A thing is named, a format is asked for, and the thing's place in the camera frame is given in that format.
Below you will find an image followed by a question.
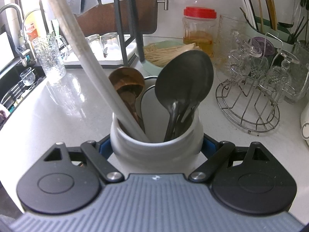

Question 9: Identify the clear stemmed glass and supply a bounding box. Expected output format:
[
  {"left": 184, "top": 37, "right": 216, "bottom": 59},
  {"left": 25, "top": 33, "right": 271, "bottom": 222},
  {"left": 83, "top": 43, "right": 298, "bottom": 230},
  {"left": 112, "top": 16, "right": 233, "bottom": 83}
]
[
  {"left": 228, "top": 33, "right": 264, "bottom": 79},
  {"left": 259, "top": 49, "right": 300, "bottom": 103}
]

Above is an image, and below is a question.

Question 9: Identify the white appliance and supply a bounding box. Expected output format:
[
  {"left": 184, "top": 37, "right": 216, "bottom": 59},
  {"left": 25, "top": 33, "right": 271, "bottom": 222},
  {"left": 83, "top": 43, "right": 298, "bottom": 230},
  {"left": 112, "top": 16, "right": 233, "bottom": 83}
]
[{"left": 0, "top": 24, "right": 15, "bottom": 69}]

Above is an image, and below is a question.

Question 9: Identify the black sink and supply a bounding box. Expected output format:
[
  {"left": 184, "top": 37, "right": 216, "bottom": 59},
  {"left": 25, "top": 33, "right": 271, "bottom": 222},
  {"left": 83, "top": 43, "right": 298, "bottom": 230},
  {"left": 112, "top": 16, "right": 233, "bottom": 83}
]
[{"left": 0, "top": 63, "right": 47, "bottom": 119}]

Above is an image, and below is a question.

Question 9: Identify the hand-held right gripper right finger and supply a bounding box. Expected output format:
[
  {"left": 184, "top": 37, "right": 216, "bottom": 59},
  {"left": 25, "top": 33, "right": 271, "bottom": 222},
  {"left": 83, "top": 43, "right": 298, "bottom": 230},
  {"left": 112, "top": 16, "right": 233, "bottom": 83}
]
[{"left": 188, "top": 134, "right": 271, "bottom": 182}]

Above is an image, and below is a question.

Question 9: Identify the red-lid plastic jar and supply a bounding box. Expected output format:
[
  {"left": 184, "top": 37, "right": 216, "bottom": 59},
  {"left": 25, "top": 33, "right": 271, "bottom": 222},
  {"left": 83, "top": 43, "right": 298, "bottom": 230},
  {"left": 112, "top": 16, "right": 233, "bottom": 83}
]
[{"left": 183, "top": 6, "right": 217, "bottom": 58}]

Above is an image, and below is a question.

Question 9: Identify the row of hanging kitchen utensils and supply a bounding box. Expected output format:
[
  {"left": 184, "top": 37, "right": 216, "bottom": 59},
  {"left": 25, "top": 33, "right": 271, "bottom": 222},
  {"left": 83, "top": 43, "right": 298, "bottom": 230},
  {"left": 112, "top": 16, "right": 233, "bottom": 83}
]
[{"left": 288, "top": 0, "right": 309, "bottom": 41}]

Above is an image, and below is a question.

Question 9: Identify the green plastic basket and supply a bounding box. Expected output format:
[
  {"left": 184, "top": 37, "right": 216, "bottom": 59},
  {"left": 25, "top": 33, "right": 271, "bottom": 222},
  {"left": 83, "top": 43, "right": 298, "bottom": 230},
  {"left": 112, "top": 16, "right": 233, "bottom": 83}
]
[{"left": 135, "top": 40, "right": 204, "bottom": 74}]

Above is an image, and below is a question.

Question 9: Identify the black metal dish rack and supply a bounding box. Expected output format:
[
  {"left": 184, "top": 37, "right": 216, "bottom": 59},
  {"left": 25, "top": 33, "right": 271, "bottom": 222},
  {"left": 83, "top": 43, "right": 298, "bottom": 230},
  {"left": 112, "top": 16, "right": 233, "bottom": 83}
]
[{"left": 58, "top": 0, "right": 129, "bottom": 66}]

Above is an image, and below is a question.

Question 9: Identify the textured glass pitcher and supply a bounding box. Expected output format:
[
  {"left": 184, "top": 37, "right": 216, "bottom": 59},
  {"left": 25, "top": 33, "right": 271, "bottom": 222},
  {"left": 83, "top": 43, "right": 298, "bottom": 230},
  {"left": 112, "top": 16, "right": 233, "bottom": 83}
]
[{"left": 32, "top": 32, "right": 69, "bottom": 84}]

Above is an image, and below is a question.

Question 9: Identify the white ceramic spoon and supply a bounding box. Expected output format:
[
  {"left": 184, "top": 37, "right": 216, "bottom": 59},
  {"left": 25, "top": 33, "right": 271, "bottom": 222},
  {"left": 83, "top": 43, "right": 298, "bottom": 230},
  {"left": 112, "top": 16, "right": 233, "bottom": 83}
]
[{"left": 139, "top": 84, "right": 157, "bottom": 137}]

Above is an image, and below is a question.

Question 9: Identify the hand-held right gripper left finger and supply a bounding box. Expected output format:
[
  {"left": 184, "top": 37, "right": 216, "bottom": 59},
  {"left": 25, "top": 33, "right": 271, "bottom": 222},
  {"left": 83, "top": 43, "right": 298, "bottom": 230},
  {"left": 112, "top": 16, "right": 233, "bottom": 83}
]
[{"left": 43, "top": 135, "right": 125, "bottom": 183}]

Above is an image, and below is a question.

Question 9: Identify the white mug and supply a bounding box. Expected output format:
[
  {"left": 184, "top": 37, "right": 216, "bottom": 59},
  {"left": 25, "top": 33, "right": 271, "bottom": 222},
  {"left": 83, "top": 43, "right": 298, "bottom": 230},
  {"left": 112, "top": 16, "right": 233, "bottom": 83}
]
[{"left": 110, "top": 76, "right": 205, "bottom": 166}]

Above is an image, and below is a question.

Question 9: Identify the bundle of bamboo skewers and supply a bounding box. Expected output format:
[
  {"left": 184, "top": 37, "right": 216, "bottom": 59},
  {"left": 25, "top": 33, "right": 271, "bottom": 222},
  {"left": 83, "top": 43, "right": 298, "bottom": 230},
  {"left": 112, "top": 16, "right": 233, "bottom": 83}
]
[{"left": 143, "top": 43, "right": 201, "bottom": 67}]

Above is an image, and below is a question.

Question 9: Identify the dark wooden cutting board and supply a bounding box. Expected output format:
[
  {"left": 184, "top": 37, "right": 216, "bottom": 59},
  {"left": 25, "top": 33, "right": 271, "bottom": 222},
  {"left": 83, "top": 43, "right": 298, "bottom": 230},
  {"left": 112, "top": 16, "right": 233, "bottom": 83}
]
[{"left": 72, "top": 0, "right": 170, "bottom": 35}]

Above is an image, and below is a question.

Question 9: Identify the white electric pot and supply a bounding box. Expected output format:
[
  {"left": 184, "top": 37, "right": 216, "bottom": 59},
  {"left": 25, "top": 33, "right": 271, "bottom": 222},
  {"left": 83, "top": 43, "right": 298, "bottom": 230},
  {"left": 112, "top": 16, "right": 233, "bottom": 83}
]
[{"left": 300, "top": 103, "right": 309, "bottom": 147}]

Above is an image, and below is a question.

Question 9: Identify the bunch of assorted chopsticks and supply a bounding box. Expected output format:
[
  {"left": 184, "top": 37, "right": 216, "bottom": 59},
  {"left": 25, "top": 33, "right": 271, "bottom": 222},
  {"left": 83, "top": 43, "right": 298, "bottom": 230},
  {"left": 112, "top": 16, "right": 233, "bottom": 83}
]
[{"left": 236, "top": 0, "right": 278, "bottom": 31}]

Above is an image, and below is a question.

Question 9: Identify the small steel faucet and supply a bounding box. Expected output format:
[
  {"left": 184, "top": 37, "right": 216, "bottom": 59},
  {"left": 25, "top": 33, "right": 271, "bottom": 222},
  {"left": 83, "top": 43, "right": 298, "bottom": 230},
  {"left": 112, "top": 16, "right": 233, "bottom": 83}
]
[{"left": 22, "top": 8, "right": 50, "bottom": 41}]

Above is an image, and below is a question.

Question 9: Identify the row of drinking glasses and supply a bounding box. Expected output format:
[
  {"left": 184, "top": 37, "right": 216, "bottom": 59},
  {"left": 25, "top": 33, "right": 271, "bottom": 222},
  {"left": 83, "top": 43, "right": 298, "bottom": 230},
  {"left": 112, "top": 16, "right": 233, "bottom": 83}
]
[{"left": 64, "top": 35, "right": 136, "bottom": 66}]

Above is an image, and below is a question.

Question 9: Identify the small cut-glass goblet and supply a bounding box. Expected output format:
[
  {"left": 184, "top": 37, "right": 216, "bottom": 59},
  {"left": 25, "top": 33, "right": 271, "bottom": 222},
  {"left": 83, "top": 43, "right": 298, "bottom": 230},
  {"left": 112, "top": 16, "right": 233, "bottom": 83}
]
[{"left": 20, "top": 67, "right": 36, "bottom": 87}]

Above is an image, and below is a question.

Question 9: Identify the clear drinking glass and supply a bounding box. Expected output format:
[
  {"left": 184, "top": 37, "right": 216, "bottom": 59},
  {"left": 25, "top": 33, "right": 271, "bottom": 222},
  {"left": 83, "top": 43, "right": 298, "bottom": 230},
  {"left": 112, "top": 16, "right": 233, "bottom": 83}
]
[
  {"left": 85, "top": 34, "right": 102, "bottom": 54},
  {"left": 101, "top": 32, "right": 120, "bottom": 59}
]

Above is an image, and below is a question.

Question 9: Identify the pink cloth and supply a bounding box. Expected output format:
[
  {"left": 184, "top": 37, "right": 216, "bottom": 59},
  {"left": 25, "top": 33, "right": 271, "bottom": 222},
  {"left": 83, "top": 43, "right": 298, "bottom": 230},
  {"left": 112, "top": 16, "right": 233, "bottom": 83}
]
[{"left": 0, "top": 104, "right": 10, "bottom": 125}]

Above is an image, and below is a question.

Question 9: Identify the purple tinted stemmed glass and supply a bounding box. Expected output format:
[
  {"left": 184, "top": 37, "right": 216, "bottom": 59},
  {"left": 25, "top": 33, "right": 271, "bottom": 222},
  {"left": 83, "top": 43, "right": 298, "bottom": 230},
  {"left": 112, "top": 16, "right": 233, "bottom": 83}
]
[{"left": 251, "top": 37, "right": 276, "bottom": 56}]

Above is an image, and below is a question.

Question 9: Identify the tall steel faucet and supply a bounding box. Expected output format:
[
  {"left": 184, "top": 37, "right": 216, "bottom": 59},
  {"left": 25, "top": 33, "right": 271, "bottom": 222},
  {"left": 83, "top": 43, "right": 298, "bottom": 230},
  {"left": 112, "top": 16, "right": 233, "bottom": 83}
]
[{"left": 0, "top": 3, "right": 33, "bottom": 62}]

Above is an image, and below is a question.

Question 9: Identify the black wire sink rack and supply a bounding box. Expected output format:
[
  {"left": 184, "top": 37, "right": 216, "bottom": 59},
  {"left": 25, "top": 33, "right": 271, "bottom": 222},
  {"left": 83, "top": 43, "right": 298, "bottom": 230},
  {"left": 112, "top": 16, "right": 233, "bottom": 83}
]
[{"left": 1, "top": 82, "right": 27, "bottom": 108}]

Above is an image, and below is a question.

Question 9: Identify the green chopstick holder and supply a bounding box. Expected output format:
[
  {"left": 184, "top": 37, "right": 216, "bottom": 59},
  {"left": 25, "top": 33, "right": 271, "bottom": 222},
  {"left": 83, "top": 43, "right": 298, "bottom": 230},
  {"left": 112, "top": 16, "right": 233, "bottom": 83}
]
[{"left": 244, "top": 16, "right": 297, "bottom": 46}]

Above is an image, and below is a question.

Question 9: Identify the small steel fork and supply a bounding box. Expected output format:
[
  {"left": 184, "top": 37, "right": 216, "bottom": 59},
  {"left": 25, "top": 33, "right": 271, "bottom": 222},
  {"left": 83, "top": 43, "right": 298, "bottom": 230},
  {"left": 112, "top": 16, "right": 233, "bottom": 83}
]
[{"left": 177, "top": 101, "right": 201, "bottom": 138}]

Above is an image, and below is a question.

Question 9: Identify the yellow oil jug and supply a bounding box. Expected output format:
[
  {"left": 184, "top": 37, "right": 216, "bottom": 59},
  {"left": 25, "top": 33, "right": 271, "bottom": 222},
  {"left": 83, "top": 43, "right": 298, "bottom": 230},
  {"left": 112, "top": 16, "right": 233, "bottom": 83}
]
[{"left": 25, "top": 11, "right": 46, "bottom": 43}]

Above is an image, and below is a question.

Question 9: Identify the steel wire glass stand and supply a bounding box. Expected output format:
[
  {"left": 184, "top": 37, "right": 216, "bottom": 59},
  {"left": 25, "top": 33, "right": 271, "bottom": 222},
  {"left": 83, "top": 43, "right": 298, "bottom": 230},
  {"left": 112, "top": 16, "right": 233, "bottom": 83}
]
[{"left": 215, "top": 32, "right": 294, "bottom": 134}]

